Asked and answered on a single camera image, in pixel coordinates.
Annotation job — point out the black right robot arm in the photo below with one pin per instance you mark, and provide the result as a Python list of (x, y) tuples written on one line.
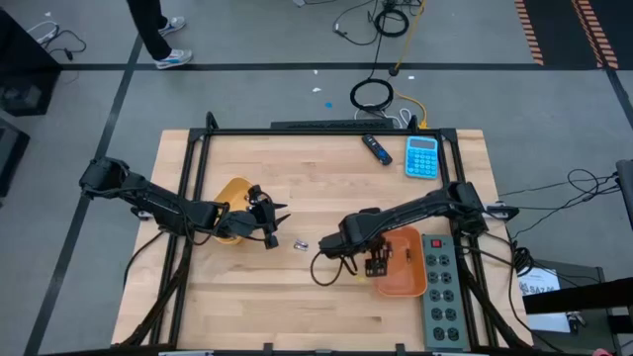
[(420, 205)]

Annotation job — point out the white paper sign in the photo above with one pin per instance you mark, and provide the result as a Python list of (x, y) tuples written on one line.
[(539, 287)]

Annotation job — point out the black cabinet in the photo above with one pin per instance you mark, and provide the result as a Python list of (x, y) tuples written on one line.
[(25, 74)]

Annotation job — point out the dark box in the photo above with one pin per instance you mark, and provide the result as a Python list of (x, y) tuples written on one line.
[(10, 158)]

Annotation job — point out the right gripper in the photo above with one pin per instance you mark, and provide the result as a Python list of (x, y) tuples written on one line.
[(378, 267)]

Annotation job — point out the yellow plastic bin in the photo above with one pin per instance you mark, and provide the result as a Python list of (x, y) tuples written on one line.
[(237, 190)]

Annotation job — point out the black keyboard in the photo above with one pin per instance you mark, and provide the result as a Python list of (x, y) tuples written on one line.
[(331, 124)]

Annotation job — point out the grey power strip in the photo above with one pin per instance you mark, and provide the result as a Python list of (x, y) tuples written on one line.
[(442, 296)]

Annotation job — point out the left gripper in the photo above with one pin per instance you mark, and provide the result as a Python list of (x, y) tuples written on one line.
[(242, 225)]

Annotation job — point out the black remote control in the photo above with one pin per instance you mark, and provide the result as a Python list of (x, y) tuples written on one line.
[(377, 150)]

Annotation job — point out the black aluminium table frame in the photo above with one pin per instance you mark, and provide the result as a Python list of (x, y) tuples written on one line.
[(321, 132)]

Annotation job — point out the blue calculator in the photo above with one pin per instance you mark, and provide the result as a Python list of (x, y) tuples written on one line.
[(422, 158)]

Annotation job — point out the black desk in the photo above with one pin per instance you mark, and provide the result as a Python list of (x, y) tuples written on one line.
[(578, 296)]

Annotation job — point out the orange plastic bin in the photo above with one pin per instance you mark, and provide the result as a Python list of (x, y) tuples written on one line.
[(405, 282)]

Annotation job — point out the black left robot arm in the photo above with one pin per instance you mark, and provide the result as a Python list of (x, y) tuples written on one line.
[(163, 205)]

